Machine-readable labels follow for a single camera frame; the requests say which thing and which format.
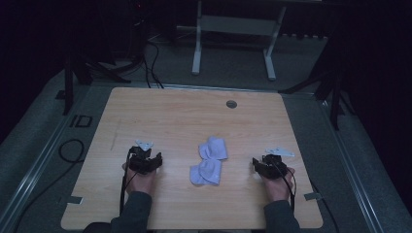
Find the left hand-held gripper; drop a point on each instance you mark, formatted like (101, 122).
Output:
(142, 163)

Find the pale blue folded cloth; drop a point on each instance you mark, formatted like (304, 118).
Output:
(207, 173)
(213, 149)

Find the metal floor rail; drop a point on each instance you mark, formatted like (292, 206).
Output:
(353, 161)
(32, 171)

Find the person's right hand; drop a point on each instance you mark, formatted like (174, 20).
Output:
(278, 189)

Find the white metal desk frame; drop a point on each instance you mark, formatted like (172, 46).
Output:
(238, 26)

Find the person's left hand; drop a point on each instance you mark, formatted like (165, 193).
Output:
(142, 183)

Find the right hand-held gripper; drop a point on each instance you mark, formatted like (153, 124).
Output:
(270, 168)

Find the grey tape piece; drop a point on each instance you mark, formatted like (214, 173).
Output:
(75, 200)
(313, 196)

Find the grey round table grommet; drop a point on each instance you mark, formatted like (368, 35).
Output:
(231, 104)

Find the black metal stand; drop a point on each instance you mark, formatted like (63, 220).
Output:
(335, 93)
(68, 84)

